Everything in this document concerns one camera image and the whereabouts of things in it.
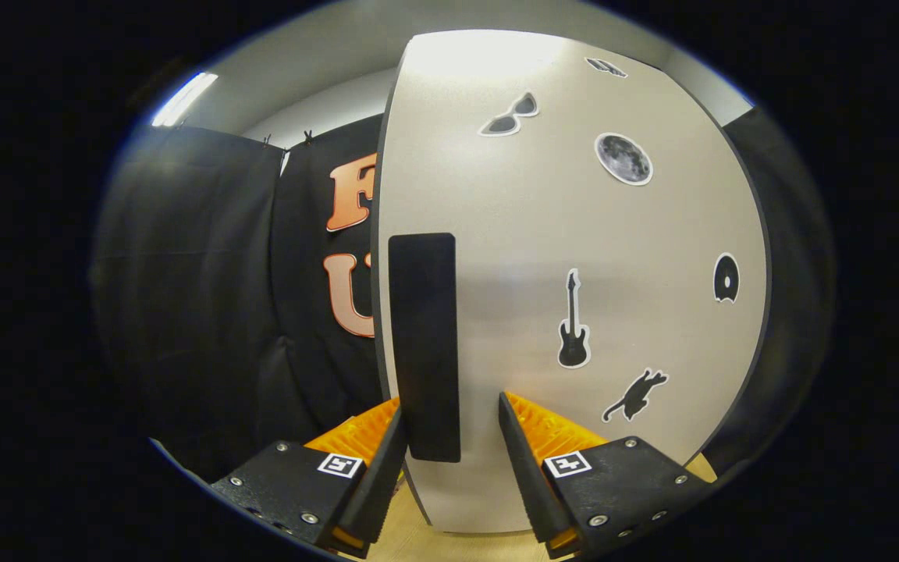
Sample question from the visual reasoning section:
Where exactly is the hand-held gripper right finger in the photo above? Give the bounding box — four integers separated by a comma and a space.
498, 390, 716, 560

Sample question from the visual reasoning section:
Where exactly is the black backdrop cloth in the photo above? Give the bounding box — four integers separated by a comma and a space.
91, 105, 837, 481

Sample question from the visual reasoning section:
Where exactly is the dark grey shoe cabinet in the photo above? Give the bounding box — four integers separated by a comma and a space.
370, 30, 772, 539

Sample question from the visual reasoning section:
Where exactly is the long ceiling light strip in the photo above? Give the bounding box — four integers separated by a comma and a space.
151, 72, 219, 127

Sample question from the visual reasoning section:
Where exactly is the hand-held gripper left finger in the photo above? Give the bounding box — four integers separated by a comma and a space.
211, 397, 407, 559

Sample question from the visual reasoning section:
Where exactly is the black door handle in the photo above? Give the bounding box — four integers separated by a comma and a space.
388, 233, 462, 463

